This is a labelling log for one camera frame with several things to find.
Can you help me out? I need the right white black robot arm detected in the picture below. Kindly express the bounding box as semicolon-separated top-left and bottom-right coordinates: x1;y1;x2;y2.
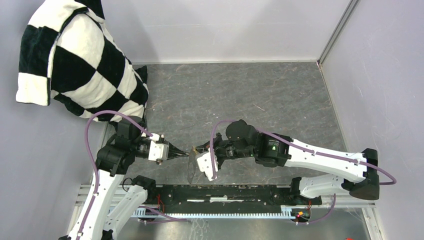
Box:
189;119;380;204

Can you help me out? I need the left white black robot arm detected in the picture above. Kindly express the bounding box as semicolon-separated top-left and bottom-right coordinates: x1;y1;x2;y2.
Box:
62;116;188;240

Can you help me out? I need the black white checkered cloth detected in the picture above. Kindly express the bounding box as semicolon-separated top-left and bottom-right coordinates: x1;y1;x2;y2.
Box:
15;0;149;123

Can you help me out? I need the aluminium corner profile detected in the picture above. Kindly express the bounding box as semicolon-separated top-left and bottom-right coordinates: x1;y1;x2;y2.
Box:
317;0;360;68

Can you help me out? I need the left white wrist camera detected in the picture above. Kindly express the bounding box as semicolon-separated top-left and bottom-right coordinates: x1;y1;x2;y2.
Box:
148;133;168;163

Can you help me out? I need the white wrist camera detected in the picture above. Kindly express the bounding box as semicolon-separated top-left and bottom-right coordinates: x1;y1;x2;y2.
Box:
148;133;168;163
196;152;218;181

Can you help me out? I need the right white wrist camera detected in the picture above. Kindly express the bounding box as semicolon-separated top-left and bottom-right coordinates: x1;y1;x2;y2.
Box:
196;152;218;181

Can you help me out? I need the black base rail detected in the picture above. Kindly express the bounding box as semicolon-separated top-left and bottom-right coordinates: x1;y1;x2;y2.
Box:
145;184;322;214

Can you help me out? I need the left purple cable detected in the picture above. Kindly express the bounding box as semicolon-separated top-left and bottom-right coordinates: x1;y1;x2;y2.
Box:
75;110;154;240

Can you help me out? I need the white toothed cable duct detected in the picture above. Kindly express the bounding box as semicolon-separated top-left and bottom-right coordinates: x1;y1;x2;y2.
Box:
130;207;295;220

